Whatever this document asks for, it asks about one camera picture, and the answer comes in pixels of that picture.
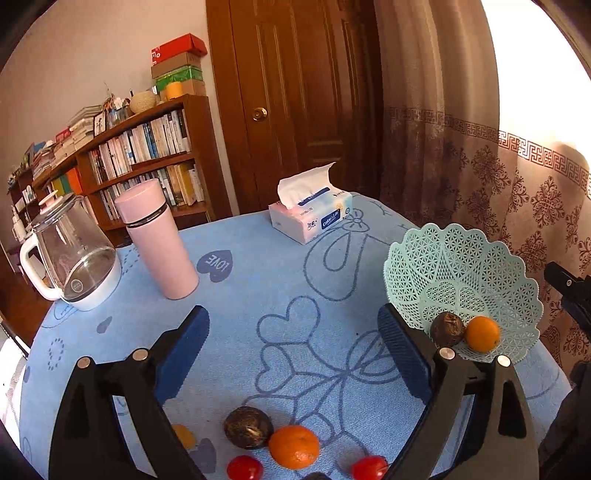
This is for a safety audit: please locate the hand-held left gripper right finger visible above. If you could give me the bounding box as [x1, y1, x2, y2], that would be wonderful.
[377, 303, 540, 480]

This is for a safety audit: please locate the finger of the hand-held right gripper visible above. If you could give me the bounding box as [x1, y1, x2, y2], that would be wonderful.
[544, 261, 591, 333]

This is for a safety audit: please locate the red cardboard box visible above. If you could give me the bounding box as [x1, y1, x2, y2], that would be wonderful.
[150, 33, 208, 65]

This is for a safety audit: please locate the small orange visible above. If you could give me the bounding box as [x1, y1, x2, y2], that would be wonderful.
[172, 424, 197, 449]

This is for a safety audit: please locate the stack of books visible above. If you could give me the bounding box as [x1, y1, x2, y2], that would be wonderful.
[28, 106, 102, 167]

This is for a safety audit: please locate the woven straw basket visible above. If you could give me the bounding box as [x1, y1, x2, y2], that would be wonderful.
[129, 90, 160, 114]

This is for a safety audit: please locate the brown wooden door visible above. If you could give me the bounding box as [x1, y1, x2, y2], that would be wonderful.
[205, 0, 384, 215]

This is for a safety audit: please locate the dark brown passion fruit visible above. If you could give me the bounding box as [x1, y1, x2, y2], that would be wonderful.
[224, 406, 274, 450]
[430, 311, 466, 348]

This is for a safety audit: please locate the blue printed tablecloth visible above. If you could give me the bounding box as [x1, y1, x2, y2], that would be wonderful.
[18, 191, 573, 480]

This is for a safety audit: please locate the wooden bookshelf with books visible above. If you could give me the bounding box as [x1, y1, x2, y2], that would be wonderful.
[7, 95, 232, 245]

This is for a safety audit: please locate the glass kettle with white handle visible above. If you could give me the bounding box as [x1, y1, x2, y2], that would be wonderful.
[19, 191, 122, 311]

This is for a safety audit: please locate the white fabric chair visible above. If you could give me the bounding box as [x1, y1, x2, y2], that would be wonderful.
[0, 342, 28, 444]

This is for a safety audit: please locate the brown cardboard box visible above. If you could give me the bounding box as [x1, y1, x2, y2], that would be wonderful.
[151, 52, 204, 79]

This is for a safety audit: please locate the red tomato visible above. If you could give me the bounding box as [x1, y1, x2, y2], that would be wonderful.
[226, 455, 264, 480]
[351, 455, 389, 480]

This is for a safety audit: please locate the mint green lattice plastic basket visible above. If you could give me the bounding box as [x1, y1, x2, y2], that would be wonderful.
[383, 223, 542, 363]

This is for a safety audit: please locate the large orange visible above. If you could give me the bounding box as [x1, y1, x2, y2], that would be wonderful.
[268, 425, 320, 470]

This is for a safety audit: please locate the soft tissue pack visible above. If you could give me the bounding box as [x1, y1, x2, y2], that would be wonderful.
[269, 161, 354, 245]

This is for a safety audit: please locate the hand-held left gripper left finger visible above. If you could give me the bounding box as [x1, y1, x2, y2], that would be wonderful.
[48, 305, 211, 480]

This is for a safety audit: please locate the pink thermos bottle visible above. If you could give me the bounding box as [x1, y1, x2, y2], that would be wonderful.
[114, 179, 200, 301]

